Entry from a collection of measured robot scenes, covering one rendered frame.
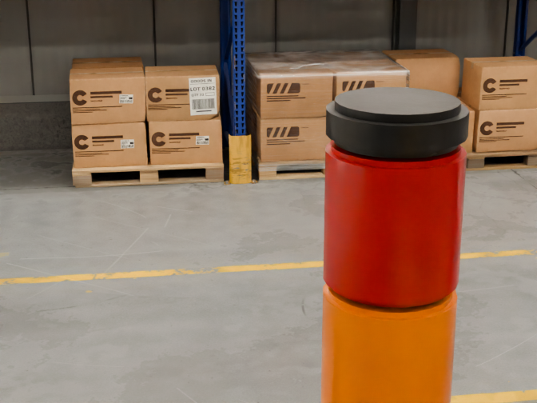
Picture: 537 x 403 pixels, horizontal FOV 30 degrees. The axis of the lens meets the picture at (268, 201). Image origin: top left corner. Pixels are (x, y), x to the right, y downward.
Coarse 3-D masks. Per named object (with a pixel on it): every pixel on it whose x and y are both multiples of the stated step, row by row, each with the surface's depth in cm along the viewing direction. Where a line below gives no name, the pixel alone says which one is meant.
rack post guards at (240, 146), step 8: (232, 136) 792; (240, 136) 792; (248, 136) 793; (232, 144) 794; (240, 144) 794; (248, 144) 795; (232, 152) 796; (240, 152) 796; (248, 152) 797; (232, 160) 798; (240, 160) 798; (248, 160) 799; (232, 168) 800; (240, 168) 800; (248, 168) 801; (232, 176) 802; (240, 176) 802; (248, 176) 803
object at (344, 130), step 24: (336, 96) 36; (360, 96) 36; (384, 96) 36; (408, 96) 36; (432, 96) 36; (336, 120) 34; (360, 120) 34; (384, 120) 33; (408, 120) 33; (432, 120) 33; (456, 120) 34; (336, 144) 35; (360, 144) 34; (384, 144) 33; (408, 144) 33; (432, 144) 33; (456, 144) 34
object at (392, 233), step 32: (352, 160) 34; (384, 160) 34; (416, 160) 34; (448, 160) 34; (352, 192) 34; (384, 192) 34; (416, 192) 34; (448, 192) 34; (352, 224) 35; (384, 224) 34; (416, 224) 34; (448, 224) 35; (352, 256) 35; (384, 256) 34; (416, 256) 34; (448, 256) 35; (352, 288) 35; (384, 288) 35; (416, 288) 35; (448, 288) 36
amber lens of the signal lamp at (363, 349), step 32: (352, 320) 36; (384, 320) 35; (416, 320) 35; (448, 320) 36; (352, 352) 36; (384, 352) 35; (416, 352) 36; (448, 352) 37; (352, 384) 36; (384, 384) 36; (416, 384) 36; (448, 384) 37
